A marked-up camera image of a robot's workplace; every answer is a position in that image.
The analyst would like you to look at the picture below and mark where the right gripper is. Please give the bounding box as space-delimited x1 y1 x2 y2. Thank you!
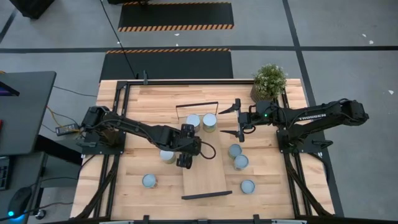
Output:
218 98 259 143

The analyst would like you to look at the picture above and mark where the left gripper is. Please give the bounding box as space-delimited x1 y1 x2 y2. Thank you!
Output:
174 123 202 170

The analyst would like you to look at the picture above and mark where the silver-topped tin can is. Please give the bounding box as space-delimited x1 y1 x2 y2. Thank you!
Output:
202 113 218 133
142 173 158 189
240 179 256 195
185 113 201 133
233 154 250 171

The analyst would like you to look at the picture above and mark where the green pea label tin can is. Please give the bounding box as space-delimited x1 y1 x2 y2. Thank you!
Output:
159 149 177 165

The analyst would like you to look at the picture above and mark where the vegetable label tin can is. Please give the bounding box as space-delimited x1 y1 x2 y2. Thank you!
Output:
228 143 243 159

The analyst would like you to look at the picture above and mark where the potted green plant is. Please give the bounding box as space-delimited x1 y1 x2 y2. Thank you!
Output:
249 63 289 106

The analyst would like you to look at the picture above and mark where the black hazard-striped floor mat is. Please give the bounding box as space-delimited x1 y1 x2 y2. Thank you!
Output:
117 1 234 32
99 48 234 80

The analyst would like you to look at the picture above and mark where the black power supply brick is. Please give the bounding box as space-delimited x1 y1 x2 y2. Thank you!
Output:
55 123 80 137

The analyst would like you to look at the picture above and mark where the dark grey low desk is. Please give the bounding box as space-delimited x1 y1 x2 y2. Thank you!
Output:
0 151 49 224

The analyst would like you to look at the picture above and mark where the black computer mouse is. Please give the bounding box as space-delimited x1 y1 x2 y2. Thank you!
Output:
7 185 33 218

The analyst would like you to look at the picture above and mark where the black keyboard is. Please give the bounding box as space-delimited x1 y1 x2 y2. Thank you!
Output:
0 156 12 192

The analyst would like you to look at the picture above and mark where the screen on desk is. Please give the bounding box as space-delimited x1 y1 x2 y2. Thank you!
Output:
0 81 21 97

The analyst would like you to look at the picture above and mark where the large black box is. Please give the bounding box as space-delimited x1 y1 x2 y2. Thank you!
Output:
8 0 57 20

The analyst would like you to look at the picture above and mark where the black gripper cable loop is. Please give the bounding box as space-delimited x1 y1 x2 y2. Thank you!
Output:
198 141 217 161

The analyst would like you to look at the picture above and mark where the wooden shelf with black frame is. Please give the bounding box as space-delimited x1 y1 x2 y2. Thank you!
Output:
175 101 233 200

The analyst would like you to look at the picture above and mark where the black aluminium table frame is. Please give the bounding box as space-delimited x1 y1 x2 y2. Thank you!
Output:
74 79 335 224

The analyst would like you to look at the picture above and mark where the thin grey floor cable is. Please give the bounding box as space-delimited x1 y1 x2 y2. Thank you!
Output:
52 85 98 98

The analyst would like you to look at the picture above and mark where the black floor cable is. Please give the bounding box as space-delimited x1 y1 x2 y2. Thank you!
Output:
99 0 138 79

